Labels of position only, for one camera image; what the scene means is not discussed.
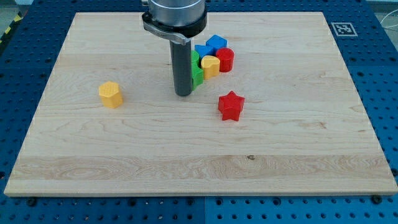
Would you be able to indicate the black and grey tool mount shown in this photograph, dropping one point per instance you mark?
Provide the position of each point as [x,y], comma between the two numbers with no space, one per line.
[177,34]

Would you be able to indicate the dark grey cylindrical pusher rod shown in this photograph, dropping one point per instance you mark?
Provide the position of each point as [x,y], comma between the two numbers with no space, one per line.
[182,67]

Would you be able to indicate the green star block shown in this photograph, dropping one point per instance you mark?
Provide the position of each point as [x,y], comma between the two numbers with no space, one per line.
[197,77]

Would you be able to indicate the red star block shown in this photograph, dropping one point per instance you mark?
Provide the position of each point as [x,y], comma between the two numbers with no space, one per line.
[230,106]

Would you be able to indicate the yellow hexagon block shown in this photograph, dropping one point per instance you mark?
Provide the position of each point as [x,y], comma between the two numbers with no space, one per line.
[110,94]

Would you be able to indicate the blue triangle block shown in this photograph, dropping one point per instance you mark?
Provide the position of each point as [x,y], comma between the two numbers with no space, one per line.
[204,50]

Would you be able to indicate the yellow heart block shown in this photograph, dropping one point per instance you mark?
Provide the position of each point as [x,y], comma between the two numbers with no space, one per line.
[210,66]

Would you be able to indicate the blue pentagon block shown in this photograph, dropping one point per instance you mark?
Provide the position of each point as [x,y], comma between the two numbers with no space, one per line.
[217,42]

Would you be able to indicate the red cylinder block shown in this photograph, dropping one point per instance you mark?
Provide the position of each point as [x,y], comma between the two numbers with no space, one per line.
[226,57]

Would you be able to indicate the light wooden board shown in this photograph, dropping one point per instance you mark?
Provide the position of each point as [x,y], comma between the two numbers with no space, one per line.
[303,129]

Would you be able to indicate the white fiducial marker tag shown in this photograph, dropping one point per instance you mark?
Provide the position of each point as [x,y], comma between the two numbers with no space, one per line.
[344,29]

